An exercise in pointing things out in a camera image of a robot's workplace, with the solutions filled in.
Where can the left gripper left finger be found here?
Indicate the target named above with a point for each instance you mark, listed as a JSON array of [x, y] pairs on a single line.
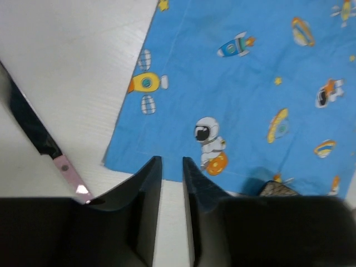
[[117, 228]]

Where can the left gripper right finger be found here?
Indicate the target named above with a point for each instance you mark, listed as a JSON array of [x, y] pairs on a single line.
[[226, 230]]

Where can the blue space-print cloth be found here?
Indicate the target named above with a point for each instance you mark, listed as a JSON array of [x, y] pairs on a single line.
[[252, 91]]

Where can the black floral square plate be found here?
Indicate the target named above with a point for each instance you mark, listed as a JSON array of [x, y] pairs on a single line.
[[273, 188]]

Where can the pink-handled knife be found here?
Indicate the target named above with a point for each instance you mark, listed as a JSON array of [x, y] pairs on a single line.
[[39, 136]]

